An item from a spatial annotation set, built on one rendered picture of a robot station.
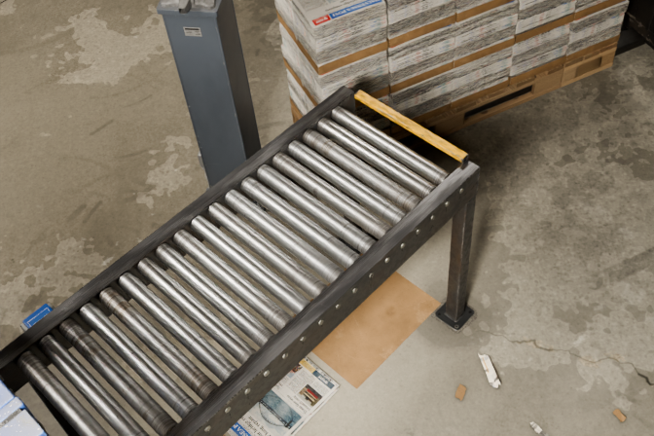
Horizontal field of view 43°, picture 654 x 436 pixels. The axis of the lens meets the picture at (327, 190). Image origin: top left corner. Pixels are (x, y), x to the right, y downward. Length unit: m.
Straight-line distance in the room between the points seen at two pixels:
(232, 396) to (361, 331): 1.06
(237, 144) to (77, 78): 1.29
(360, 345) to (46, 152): 1.73
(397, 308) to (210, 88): 1.05
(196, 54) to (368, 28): 0.62
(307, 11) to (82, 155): 1.37
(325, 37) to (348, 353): 1.12
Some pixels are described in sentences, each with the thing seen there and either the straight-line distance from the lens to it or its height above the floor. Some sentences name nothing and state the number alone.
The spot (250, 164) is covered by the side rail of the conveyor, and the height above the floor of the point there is 0.80.
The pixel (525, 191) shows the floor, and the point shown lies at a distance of 3.46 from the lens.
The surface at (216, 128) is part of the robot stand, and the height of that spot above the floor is 0.44.
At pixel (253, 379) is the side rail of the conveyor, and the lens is 2.08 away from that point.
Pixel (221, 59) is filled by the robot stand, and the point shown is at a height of 0.79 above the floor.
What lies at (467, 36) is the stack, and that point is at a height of 0.52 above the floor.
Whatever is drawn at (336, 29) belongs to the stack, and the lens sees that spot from 2.94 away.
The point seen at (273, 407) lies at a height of 0.01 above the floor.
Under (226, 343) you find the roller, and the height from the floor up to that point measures 0.79.
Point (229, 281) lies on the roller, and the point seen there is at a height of 0.79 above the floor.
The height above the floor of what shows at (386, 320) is 0.00.
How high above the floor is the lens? 2.63
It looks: 50 degrees down
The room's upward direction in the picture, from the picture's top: 6 degrees counter-clockwise
